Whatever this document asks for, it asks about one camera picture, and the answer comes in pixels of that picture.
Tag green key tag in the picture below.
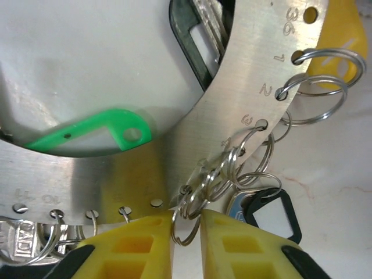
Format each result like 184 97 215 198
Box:
23 108 152 155

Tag yellow key tag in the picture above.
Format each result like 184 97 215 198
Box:
305 0 369 90

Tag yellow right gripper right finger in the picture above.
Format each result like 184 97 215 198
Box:
202 209 332 279

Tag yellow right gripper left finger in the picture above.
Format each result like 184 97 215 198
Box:
59 212 175 279

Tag silver key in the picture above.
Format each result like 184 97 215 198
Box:
226 190 262 225
193 0 231 63
0 217 73 267

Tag black key tag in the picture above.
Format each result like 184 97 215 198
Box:
246 188 303 245
169 0 233 91

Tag bunch of keys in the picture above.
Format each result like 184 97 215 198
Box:
0 0 332 230

